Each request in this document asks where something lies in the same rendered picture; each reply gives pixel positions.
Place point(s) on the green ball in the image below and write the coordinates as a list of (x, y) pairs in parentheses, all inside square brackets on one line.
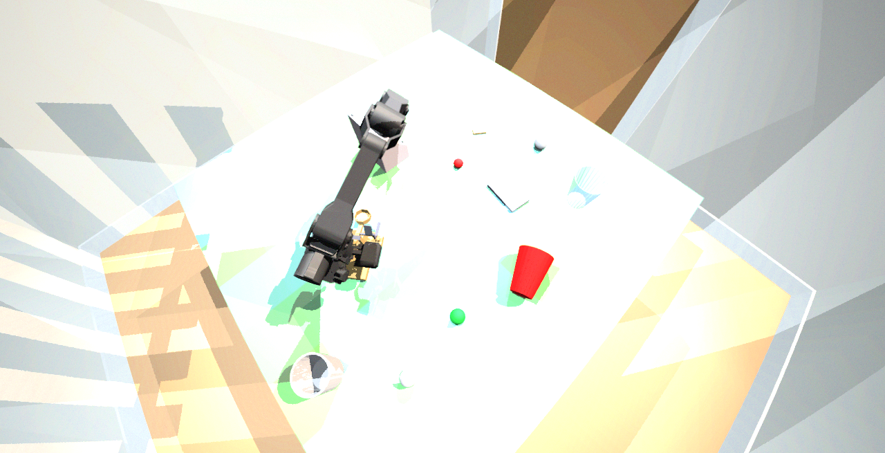
[(457, 316)]

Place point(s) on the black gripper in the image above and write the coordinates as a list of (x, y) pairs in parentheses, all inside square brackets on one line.
[(366, 255)]

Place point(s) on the red tapered cylinder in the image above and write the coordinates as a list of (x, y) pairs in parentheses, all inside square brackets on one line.
[(531, 267)]

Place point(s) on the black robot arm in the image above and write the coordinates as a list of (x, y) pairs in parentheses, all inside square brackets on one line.
[(331, 229)]

